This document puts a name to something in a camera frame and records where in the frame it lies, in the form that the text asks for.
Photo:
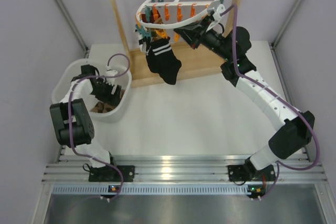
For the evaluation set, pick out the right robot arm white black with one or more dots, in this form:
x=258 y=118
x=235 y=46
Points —
x=294 y=129

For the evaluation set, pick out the black sock white stripes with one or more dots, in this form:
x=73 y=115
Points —
x=162 y=60

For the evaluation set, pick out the black white striped sock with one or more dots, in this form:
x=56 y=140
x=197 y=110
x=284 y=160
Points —
x=142 y=42

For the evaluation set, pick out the brown argyle sock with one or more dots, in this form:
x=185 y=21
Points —
x=122 y=94
x=95 y=109

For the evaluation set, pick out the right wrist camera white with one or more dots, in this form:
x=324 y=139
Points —
x=214 y=10

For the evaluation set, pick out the brown sock clipped on hanger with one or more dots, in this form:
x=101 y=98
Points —
x=156 y=34

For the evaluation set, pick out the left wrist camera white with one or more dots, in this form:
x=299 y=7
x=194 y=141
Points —
x=110 y=75

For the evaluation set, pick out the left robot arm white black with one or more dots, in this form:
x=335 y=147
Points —
x=72 y=123

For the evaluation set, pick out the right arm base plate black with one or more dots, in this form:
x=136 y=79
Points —
x=244 y=174

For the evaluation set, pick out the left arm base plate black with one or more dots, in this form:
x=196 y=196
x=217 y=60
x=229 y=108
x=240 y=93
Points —
x=108 y=174

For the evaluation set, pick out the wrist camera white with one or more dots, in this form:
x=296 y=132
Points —
x=110 y=75
x=214 y=10

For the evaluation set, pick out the aluminium mounting rail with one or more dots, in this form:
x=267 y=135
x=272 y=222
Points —
x=178 y=175

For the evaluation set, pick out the wooden hanger stand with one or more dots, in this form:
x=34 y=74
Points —
x=195 y=63

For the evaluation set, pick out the white plastic tub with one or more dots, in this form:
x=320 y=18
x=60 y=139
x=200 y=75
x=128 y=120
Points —
x=73 y=70

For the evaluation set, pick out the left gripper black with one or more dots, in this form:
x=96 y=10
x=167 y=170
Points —
x=112 y=99

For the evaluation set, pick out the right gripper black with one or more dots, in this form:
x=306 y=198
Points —
x=192 y=34

